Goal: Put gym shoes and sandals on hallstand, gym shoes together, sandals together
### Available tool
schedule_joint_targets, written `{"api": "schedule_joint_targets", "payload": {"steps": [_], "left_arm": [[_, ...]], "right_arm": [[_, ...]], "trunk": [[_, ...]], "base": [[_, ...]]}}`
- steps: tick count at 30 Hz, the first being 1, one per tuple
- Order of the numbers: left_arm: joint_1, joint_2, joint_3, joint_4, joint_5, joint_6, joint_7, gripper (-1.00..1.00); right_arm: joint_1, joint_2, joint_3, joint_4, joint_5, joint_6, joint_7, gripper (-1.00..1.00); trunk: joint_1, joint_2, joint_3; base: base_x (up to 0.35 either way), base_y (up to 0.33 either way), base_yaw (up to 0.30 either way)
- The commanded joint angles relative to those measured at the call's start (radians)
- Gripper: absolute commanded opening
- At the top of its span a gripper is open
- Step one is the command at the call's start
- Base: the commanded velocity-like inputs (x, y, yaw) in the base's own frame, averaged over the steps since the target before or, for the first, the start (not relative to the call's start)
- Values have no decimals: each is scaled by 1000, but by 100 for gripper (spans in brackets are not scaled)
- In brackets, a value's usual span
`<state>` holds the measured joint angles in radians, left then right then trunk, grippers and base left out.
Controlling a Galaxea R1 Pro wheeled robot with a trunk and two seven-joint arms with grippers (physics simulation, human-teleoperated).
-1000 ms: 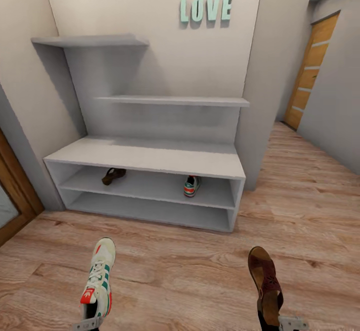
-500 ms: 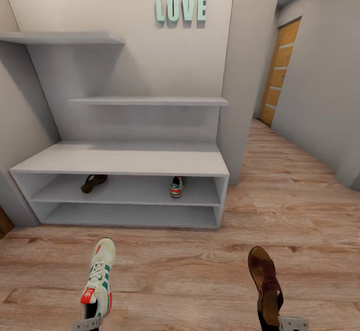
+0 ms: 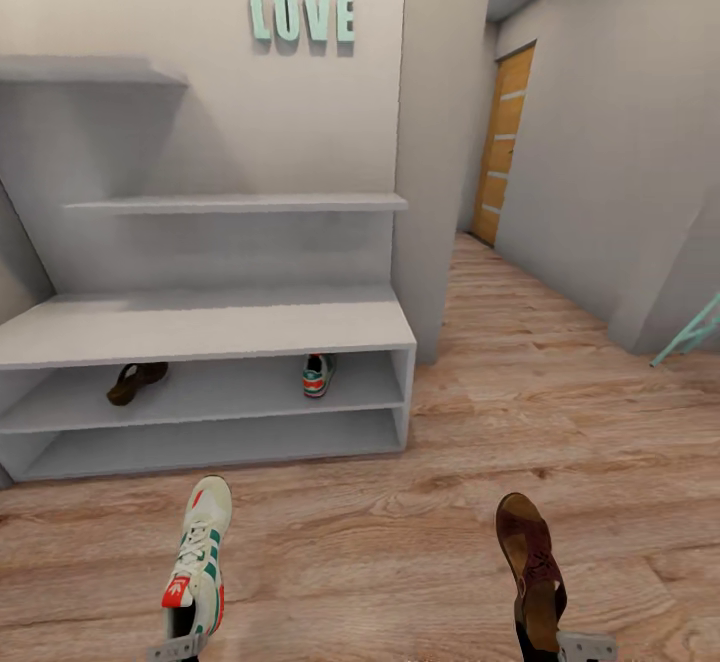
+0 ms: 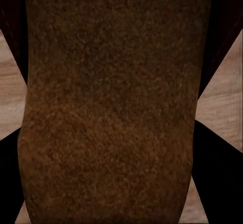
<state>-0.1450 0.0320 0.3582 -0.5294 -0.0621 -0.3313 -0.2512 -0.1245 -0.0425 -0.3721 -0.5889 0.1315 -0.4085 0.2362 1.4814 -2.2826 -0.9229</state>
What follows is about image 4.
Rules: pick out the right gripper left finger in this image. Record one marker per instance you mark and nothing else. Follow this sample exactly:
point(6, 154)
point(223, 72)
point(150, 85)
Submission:
point(11, 195)

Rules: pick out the sandal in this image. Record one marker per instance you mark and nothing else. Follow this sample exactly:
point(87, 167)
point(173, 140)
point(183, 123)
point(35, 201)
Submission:
point(112, 91)

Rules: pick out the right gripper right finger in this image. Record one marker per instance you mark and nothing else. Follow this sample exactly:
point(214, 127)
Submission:
point(217, 172)

